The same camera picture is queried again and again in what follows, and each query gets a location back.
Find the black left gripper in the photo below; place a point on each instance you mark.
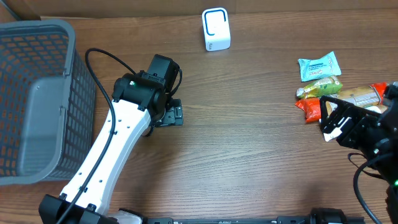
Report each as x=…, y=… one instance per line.
x=173, y=115

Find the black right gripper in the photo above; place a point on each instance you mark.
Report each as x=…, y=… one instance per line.
x=354, y=128

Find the green tea snack packet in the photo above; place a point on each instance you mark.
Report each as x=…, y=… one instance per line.
x=324, y=86

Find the white tube with gold cap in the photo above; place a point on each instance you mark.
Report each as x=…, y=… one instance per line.
x=337, y=129

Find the orange spaghetti packet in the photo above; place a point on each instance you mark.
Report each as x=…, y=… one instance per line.
x=364, y=96

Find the mint green wipes packet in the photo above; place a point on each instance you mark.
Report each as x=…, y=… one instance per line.
x=319, y=68

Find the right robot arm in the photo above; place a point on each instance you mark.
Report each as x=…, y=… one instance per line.
x=385, y=164

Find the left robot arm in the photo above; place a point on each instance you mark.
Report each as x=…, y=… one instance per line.
x=139, y=103

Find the white barcode scanner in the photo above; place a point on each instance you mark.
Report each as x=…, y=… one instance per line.
x=216, y=29

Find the grey plastic shopping basket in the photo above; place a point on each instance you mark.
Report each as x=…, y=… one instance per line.
x=47, y=102

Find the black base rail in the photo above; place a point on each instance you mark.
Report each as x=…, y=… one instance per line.
x=279, y=220

